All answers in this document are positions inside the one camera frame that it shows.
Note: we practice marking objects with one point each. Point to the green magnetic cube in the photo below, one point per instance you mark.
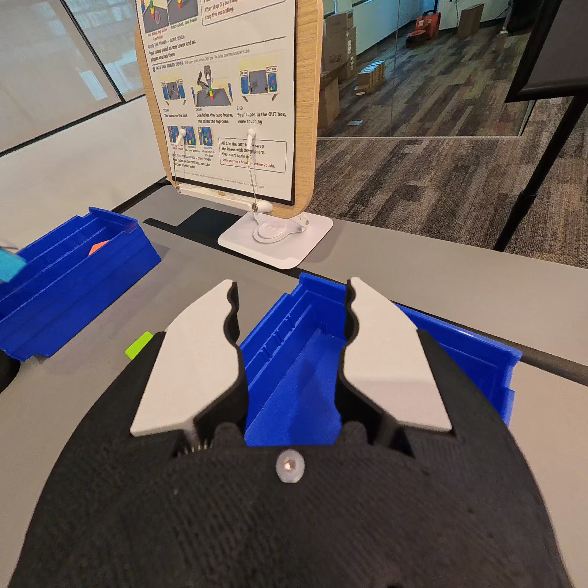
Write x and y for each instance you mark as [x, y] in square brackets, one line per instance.
[138, 345]

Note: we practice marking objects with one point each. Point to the wooden instruction sign board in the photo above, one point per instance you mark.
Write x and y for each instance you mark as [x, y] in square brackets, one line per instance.
[230, 92]

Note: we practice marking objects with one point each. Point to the black sign stand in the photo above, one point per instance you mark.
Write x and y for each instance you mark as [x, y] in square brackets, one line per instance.
[551, 92]

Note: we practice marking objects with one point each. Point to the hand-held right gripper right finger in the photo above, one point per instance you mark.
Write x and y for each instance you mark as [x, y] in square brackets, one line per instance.
[397, 377]

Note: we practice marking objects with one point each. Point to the small red floor appliance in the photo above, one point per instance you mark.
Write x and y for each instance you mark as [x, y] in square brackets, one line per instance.
[424, 26]

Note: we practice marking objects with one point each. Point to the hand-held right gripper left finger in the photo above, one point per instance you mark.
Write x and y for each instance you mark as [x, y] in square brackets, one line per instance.
[184, 377]

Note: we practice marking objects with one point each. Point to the window with roller blind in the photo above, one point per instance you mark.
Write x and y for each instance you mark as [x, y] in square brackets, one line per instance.
[55, 55]

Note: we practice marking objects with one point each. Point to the small cardboard box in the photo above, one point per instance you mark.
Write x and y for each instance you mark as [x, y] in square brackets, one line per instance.
[469, 18]

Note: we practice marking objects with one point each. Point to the blue plastic bin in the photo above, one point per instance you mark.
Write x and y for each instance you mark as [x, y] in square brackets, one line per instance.
[294, 367]
[64, 285]

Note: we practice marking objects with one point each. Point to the flat cardboard box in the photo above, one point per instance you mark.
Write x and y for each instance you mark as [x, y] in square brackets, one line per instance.
[370, 76]

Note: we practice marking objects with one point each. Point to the stacked cardboard boxes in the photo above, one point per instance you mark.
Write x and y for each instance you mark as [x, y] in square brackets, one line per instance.
[335, 64]

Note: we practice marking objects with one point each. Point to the teal magnetic cube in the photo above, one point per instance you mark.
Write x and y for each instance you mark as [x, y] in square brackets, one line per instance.
[11, 265]

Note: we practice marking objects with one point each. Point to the white sign stand base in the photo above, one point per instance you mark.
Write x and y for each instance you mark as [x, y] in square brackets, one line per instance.
[276, 239]

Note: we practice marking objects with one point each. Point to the orange magnetic cube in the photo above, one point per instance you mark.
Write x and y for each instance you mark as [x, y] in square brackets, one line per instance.
[98, 246]

